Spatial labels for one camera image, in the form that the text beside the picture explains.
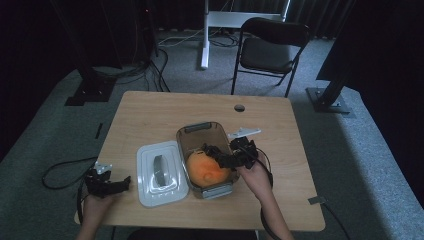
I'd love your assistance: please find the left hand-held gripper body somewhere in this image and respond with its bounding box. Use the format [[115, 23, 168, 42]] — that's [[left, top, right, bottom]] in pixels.
[[84, 161, 116, 199]]

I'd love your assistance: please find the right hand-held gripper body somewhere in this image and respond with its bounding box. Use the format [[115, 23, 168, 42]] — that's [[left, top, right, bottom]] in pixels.
[[226, 127, 263, 170]]

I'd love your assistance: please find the clear brown storage box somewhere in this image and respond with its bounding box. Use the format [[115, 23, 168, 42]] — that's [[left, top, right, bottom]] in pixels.
[[175, 121, 242, 201]]

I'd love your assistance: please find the orange plush toy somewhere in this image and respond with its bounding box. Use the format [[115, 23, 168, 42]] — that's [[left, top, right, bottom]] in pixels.
[[185, 149, 232, 188]]

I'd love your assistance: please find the white lid with grey handle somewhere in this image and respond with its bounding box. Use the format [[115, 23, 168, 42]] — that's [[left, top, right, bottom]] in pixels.
[[136, 140, 190, 209]]

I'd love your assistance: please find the person's left hand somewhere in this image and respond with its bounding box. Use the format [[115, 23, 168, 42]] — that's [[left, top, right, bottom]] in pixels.
[[81, 193, 117, 223]]

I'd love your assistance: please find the person's right hand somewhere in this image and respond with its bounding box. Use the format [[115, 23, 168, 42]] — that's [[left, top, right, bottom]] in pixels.
[[236, 155, 272, 202]]

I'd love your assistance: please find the person's dark clothing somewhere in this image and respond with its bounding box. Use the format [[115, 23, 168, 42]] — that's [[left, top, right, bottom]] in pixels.
[[126, 227, 260, 240]]

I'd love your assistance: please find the grey tape strip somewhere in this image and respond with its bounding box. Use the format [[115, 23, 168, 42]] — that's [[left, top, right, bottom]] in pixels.
[[307, 195, 328, 205]]

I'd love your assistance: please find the black stand with square base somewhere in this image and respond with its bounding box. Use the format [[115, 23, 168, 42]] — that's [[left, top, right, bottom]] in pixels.
[[64, 0, 118, 107]]

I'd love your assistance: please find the black stand with bolted base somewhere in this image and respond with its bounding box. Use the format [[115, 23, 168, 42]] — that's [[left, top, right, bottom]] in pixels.
[[305, 74, 356, 118]]

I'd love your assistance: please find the black folding chair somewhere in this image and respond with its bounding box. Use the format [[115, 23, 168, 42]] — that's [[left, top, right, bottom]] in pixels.
[[230, 16, 314, 99]]

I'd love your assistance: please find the dark equipment tower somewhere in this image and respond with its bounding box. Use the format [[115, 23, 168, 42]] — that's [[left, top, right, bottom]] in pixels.
[[132, 0, 159, 65]]

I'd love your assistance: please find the left hand-held gripper cable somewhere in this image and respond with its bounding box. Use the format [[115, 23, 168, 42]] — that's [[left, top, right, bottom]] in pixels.
[[75, 169, 94, 225]]

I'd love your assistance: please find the hand-held gripper cable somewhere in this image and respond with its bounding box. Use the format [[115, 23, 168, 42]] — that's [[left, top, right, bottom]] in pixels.
[[75, 169, 94, 225], [246, 146, 283, 240]]

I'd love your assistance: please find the right hand-held gripper cable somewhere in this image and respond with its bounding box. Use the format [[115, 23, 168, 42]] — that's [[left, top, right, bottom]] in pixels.
[[246, 146, 283, 240]]

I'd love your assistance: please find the looped black floor cable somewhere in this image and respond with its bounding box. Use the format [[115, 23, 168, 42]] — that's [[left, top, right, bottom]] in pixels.
[[41, 156, 100, 191]]

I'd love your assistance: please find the bundle of black floor cables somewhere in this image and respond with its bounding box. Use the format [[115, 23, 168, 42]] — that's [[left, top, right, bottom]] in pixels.
[[93, 47, 172, 93]]

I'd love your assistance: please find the thin black cable under tape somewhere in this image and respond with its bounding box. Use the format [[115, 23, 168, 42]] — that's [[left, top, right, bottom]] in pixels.
[[321, 201, 352, 240]]

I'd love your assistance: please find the white floor cable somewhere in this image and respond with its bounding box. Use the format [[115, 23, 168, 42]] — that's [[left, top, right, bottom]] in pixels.
[[157, 28, 205, 47]]

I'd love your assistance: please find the white metal desk frame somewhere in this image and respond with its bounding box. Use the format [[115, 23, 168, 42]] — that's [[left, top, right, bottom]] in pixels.
[[200, 0, 292, 71]]

